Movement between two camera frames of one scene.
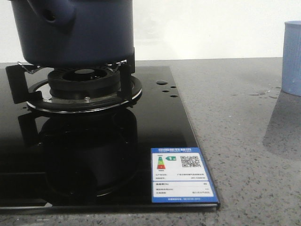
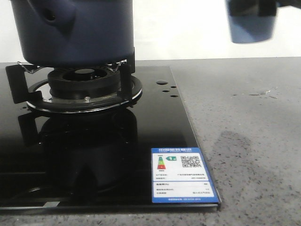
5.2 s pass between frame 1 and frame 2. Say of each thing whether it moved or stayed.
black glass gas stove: stayed
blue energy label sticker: stayed
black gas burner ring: stayed
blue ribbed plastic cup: moved
